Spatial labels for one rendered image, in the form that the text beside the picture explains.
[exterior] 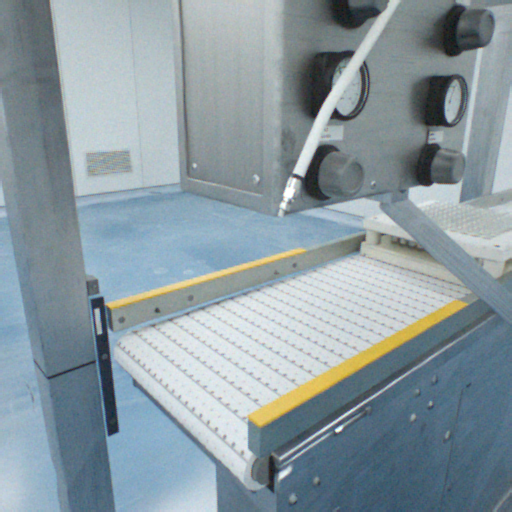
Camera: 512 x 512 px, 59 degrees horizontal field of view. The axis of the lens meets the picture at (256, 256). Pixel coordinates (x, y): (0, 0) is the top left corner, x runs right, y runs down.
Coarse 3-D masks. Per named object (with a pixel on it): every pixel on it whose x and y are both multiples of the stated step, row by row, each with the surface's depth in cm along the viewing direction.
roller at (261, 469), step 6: (270, 456) 39; (258, 462) 38; (264, 462) 38; (270, 462) 39; (252, 468) 38; (258, 468) 38; (264, 468) 39; (270, 468) 39; (252, 474) 39; (258, 474) 38; (264, 474) 39; (270, 474) 39; (258, 480) 38; (264, 480) 39; (270, 480) 39
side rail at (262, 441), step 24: (456, 312) 54; (480, 312) 59; (432, 336) 52; (384, 360) 45; (408, 360) 49; (336, 384) 41; (360, 384) 43; (312, 408) 39; (336, 408) 42; (264, 432) 36; (288, 432) 38; (264, 456) 36
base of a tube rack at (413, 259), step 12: (384, 240) 85; (360, 252) 84; (372, 252) 82; (384, 252) 80; (396, 252) 78; (408, 252) 78; (420, 252) 78; (396, 264) 79; (408, 264) 77; (420, 264) 75; (432, 264) 74; (504, 264) 73; (444, 276) 72
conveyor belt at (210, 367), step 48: (288, 288) 70; (336, 288) 70; (384, 288) 70; (432, 288) 70; (144, 336) 55; (192, 336) 56; (240, 336) 56; (288, 336) 56; (336, 336) 56; (384, 336) 56; (144, 384) 51; (192, 384) 46; (240, 384) 46; (288, 384) 46; (192, 432) 44; (240, 432) 40; (240, 480) 39
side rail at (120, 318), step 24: (504, 192) 124; (336, 240) 81; (360, 240) 85; (264, 264) 70; (288, 264) 73; (312, 264) 77; (192, 288) 62; (216, 288) 64; (240, 288) 68; (120, 312) 55; (144, 312) 58; (168, 312) 60
